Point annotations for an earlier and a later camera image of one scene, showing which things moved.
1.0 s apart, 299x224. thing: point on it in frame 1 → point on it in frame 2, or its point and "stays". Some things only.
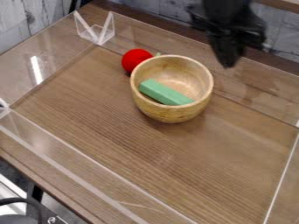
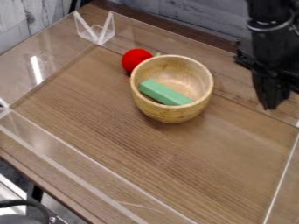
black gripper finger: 228,49 → 272,87
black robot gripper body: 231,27 → 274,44
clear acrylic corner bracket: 95,34 stays
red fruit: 132,57 stays
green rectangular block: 163,92 stays
